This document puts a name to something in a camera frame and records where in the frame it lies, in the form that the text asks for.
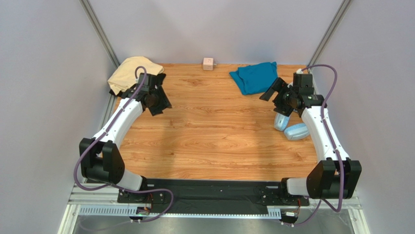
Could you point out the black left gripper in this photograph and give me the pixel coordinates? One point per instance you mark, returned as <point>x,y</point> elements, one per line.
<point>158,110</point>

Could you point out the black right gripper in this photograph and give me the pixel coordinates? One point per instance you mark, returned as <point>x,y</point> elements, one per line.
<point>280,103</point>

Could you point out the blue t shirt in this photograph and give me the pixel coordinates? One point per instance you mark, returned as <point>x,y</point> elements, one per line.
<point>254,79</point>

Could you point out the beige t shirt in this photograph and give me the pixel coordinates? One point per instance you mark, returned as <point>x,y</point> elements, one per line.
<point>124,78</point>

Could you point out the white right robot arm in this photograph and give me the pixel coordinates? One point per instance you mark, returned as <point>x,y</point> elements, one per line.
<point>335,175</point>

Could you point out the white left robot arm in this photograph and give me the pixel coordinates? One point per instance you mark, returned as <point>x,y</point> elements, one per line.
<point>100,159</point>

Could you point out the black t shirt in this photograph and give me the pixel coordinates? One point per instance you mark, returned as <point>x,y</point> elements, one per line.
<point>131,90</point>

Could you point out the black base mat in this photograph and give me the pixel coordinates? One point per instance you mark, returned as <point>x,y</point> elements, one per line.
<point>211,197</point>

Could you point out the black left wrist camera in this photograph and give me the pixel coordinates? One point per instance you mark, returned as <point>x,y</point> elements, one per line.
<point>149,82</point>

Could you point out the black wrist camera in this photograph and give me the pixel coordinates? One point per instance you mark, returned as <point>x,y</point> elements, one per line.
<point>303,84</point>
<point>149,82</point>

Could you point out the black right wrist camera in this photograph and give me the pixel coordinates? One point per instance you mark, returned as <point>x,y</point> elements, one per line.
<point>303,84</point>

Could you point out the right aluminium corner post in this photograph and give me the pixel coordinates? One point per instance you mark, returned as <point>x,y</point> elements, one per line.
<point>331,29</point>

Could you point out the aluminium corner post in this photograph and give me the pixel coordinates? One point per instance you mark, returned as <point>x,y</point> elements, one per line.
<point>89,10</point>
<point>331,29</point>

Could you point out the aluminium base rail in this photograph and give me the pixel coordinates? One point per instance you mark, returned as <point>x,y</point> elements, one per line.
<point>98,212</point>

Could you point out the left aluminium corner post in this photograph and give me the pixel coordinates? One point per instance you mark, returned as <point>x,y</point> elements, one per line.
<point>89,10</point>

